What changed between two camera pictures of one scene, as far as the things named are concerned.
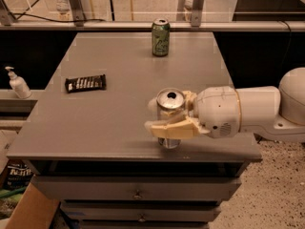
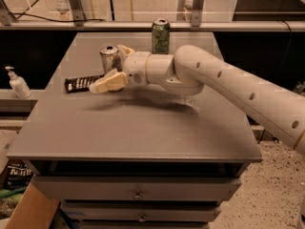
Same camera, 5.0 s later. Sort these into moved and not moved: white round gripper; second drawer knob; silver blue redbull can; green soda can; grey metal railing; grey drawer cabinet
Moved: silver blue redbull can; white round gripper
Not moved: grey drawer cabinet; green soda can; grey metal railing; second drawer knob
